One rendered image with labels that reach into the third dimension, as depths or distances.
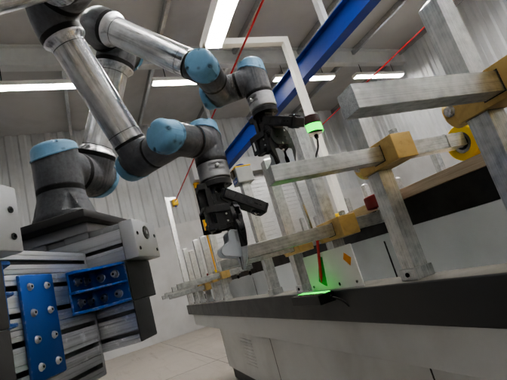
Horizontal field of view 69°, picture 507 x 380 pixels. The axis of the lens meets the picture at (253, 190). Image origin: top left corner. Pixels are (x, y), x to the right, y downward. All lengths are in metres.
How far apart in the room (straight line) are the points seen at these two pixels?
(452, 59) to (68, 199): 0.86
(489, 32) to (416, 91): 8.67
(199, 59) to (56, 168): 0.45
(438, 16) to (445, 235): 0.53
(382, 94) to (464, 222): 0.57
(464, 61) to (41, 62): 6.47
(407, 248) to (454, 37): 0.38
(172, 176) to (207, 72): 8.32
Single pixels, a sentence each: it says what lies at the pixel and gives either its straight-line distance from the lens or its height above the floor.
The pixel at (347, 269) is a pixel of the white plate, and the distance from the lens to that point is 0.94.
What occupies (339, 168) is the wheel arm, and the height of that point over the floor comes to 0.93.
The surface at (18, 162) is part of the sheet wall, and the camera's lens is 9.27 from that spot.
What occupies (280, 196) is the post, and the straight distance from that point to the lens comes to 1.23.
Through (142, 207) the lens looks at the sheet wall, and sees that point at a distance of 8.88.
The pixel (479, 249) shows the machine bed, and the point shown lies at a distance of 0.96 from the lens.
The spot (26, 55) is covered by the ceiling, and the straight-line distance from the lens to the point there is 6.88.
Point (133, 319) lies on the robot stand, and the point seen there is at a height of 0.78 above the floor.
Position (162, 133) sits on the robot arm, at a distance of 0.79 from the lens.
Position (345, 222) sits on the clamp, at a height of 0.85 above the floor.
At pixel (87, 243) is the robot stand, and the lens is 0.95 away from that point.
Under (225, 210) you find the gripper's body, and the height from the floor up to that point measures 0.95.
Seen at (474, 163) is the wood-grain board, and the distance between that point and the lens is 0.91.
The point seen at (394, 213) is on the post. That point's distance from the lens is 0.78.
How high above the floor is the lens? 0.79
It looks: 12 degrees up
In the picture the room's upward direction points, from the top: 16 degrees counter-clockwise
